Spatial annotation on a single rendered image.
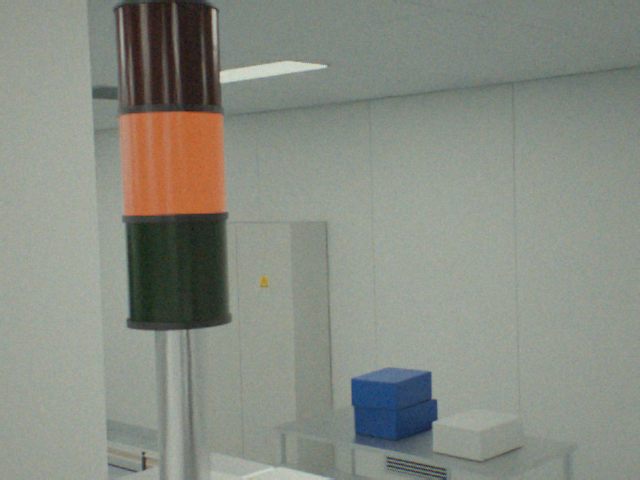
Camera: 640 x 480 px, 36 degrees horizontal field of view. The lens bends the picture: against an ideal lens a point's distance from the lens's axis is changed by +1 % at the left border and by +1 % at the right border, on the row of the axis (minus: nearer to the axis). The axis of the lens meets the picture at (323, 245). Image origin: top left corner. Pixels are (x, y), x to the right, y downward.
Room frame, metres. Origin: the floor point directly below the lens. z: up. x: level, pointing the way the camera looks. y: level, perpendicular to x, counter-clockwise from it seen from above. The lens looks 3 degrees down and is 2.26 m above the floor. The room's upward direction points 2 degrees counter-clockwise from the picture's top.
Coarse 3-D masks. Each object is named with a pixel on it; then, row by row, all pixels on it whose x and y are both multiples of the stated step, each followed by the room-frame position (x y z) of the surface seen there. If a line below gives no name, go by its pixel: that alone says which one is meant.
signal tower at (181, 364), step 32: (128, 0) 0.45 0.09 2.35; (160, 0) 0.45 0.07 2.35; (192, 0) 0.45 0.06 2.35; (128, 320) 0.46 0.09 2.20; (224, 320) 0.46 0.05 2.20; (160, 352) 0.46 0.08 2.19; (192, 352) 0.46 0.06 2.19; (160, 384) 0.46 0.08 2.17; (192, 384) 0.46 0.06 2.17; (160, 416) 0.46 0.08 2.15; (192, 416) 0.46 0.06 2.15; (160, 448) 0.47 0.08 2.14; (192, 448) 0.46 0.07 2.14
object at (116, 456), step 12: (108, 444) 5.23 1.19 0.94; (120, 444) 5.13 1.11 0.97; (108, 456) 5.06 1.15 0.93; (120, 456) 5.03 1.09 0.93; (132, 456) 5.02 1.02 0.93; (144, 456) 4.84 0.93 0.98; (156, 456) 4.92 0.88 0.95; (108, 468) 5.06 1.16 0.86; (120, 468) 4.99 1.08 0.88; (132, 468) 4.92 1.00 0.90; (144, 468) 4.83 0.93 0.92
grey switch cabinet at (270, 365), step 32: (256, 224) 7.51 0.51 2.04; (288, 224) 7.28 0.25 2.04; (320, 224) 7.51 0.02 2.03; (256, 256) 7.52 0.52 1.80; (288, 256) 7.28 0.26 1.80; (320, 256) 7.50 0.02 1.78; (256, 288) 7.53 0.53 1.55; (288, 288) 7.29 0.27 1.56; (320, 288) 7.50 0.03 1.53; (256, 320) 7.54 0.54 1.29; (288, 320) 7.30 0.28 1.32; (320, 320) 7.49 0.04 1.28; (224, 352) 7.80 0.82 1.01; (256, 352) 7.55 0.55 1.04; (288, 352) 7.31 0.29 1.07; (320, 352) 7.48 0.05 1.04; (224, 384) 7.81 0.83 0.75; (256, 384) 7.55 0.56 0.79; (288, 384) 7.31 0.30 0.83; (320, 384) 7.47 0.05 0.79; (224, 416) 7.82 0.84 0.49; (256, 416) 7.56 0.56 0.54; (288, 416) 7.32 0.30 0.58; (224, 448) 7.83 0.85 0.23; (256, 448) 7.57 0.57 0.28; (288, 448) 7.33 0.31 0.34; (320, 448) 7.45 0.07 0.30
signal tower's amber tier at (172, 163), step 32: (128, 128) 0.46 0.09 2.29; (160, 128) 0.45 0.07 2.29; (192, 128) 0.45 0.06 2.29; (128, 160) 0.46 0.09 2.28; (160, 160) 0.45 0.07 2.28; (192, 160) 0.45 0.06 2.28; (128, 192) 0.46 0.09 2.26; (160, 192) 0.45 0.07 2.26; (192, 192) 0.45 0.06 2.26; (224, 192) 0.47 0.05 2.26
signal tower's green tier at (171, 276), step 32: (128, 224) 0.46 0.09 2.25; (160, 224) 0.45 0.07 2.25; (192, 224) 0.45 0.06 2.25; (224, 224) 0.47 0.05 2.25; (128, 256) 0.46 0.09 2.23; (160, 256) 0.45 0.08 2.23; (192, 256) 0.45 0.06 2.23; (224, 256) 0.47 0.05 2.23; (128, 288) 0.46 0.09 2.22; (160, 288) 0.45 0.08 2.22; (192, 288) 0.45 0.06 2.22; (224, 288) 0.46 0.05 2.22; (160, 320) 0.45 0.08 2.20; (192, 320) 0.45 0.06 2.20
